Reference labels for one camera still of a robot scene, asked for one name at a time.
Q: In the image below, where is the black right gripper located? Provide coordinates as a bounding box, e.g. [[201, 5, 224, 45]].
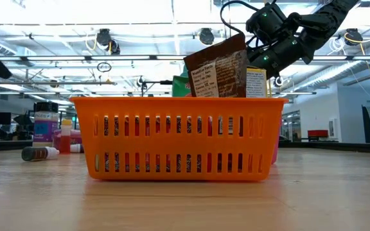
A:
[[247, 28, 314, 80]]

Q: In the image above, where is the yellow food box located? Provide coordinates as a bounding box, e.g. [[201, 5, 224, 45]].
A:
[[245, 66, 269, 98]]

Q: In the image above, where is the brown seasoning packet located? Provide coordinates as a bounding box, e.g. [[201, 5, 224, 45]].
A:
[[183, 33, 249, 98]]

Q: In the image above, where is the green food box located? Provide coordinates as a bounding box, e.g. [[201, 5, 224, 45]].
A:
[[171, 75, 193, 98]]

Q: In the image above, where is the small red yellow-capped bottle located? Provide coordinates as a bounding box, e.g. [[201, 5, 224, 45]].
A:
[[59, 119, 74, 155]]

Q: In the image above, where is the black-lidded purple spice jar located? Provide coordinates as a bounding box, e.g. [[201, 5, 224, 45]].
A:
[[32, 101, 60, 148]]

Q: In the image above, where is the small dark dropper bottle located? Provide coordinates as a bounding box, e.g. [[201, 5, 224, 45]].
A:
[[21, 146, 60, 162]]

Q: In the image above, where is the red cabinet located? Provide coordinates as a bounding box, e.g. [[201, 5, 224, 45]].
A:
[[306, 129, 330, 142]]

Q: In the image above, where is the large red plastic tray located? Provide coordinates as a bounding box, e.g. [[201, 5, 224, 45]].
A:
[[270, 102, 281, 165]]

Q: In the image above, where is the black boom stand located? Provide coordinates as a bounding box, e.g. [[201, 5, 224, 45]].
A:
[[136, 76, 173, 97]]

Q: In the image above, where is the orange slotted plastic basket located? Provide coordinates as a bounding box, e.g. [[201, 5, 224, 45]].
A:
[[69, 97, 289, 182]]

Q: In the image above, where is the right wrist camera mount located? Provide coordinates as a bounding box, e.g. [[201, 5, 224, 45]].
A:
[[245, 2, 288, 39]]

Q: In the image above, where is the black ceiling camera mount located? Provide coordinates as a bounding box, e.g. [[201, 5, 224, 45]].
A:
[[198, 27, 215, 46], [344, 28, 364, 46], [95, 28, 121, 55]]

